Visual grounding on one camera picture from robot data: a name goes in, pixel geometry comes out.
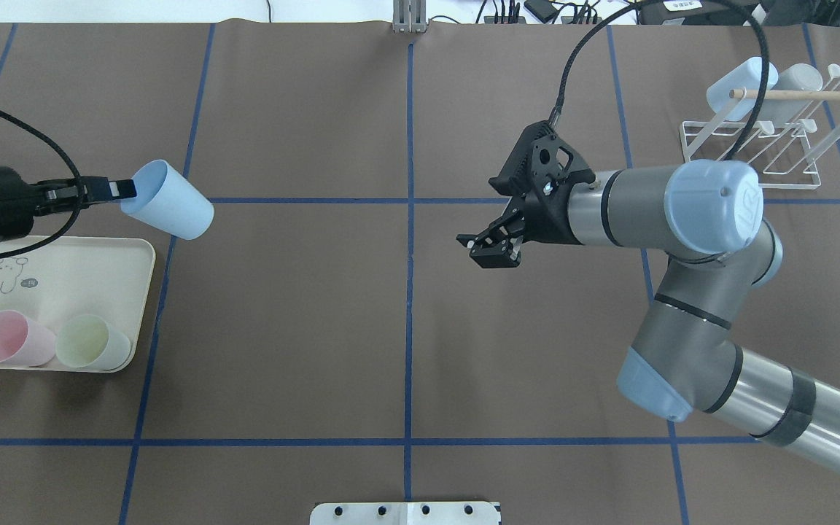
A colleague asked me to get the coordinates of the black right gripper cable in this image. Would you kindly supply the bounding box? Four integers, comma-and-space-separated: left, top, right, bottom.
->
550, 0, 770, 161

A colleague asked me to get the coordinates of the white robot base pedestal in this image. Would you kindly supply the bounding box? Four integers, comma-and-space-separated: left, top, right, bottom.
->
309, 501, 502, 524

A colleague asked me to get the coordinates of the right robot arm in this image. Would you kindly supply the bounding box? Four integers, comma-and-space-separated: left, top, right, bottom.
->
456, 122, 840, 474

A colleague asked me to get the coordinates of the white wire cup rack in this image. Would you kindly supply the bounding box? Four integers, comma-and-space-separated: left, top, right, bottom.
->
679, 63, 840, 190

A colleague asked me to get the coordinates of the cream tray with bunny drawing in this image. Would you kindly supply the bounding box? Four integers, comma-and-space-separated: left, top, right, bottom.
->
0, 236, 156, 373

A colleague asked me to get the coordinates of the pink plastic cup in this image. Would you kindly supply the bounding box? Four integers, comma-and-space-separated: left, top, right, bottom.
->
0, 310, 56, 367

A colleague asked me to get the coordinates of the pale green plastic cup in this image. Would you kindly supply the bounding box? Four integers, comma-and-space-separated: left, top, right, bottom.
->
55, 314, 133, 373

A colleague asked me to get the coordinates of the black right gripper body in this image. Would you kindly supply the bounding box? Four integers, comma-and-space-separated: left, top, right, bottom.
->
488, 122, 596, 245

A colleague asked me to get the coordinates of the light blue plastic cup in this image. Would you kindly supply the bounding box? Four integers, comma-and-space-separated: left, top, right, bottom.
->
706, 56, 763, 122
120, 159, 214, 240

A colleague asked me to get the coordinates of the black power adapter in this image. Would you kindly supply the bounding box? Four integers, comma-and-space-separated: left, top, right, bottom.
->
524, 0, 558, 24

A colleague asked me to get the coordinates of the aluminium frame post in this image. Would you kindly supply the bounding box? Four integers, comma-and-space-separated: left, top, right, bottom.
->
392, 0, 429, 34

